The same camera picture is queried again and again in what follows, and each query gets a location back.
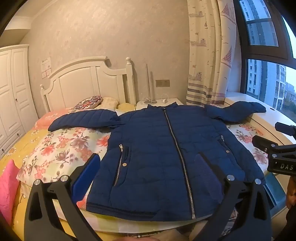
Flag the navy blue puffer jacket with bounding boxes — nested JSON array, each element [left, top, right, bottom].
[[49, 101, 266, 221]]

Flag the person's right hand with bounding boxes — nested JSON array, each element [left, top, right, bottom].
[[286, 176, 296, 209]]

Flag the white window sill ledge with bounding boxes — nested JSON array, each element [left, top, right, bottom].
[[224, 92, 295, 145]]

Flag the pink cushion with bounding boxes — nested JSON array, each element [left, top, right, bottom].
[[0, 159, 19, 225]]

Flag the floral bed quilt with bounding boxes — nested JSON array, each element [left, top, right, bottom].
[[16, 108, 269, 232]]

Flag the yellow bed sheet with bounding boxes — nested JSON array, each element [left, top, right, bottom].
[[1, 129, 48, 240]]

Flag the white wardrobe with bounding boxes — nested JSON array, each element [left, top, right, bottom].
[[0, 44, 38, 157]]

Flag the dark framed window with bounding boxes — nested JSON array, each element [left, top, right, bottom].
[[234, 1, 295, 121]]

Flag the purple patterned pillow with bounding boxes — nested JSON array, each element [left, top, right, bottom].
[[73, 95, 103, 110]]

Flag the white nightstand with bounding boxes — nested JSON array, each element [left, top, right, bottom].
[[135, 98, 183, 110]]

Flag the patterned cream curtain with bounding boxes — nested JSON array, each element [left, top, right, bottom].
[[186, 0, 237, 106]]

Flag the white wooden headboard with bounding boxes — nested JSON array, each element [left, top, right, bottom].
[[40, 56, 137, 113]]

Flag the brass wall switch plate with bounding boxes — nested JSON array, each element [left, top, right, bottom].
[[155, 79, 170, 87]]

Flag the wall calendar paper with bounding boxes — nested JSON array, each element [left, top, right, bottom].
[[41, 57, 52, 79]]

